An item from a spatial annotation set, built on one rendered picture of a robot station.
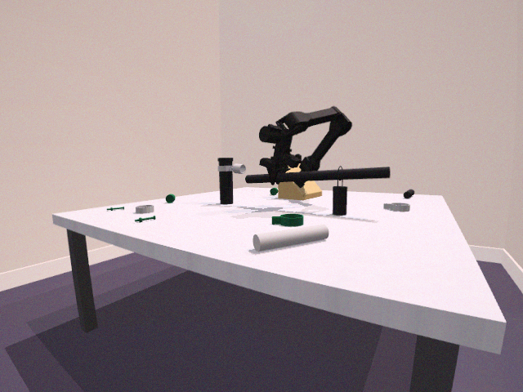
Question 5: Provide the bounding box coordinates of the grey cup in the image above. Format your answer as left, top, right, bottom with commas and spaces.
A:
217, 164, 246, 174

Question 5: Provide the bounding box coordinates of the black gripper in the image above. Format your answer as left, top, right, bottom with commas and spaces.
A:
259, 144, 292, 185

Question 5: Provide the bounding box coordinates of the white cylinder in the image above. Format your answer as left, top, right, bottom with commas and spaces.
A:
253, 225, 329, 252

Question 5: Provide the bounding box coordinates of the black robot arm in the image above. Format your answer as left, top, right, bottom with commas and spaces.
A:
259, 106, 353, 172

